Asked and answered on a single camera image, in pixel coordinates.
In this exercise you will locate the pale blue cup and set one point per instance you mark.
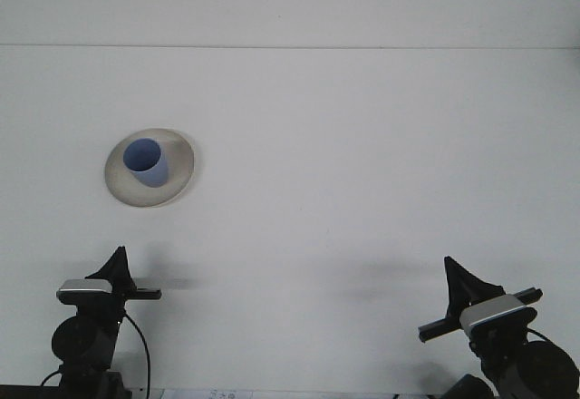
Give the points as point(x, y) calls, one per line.
point(154, 174)

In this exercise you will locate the pale round plate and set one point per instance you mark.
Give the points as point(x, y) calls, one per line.
point(181, 163)

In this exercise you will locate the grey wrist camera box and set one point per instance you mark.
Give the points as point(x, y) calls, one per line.
point(86, 290)
point(494, 310)

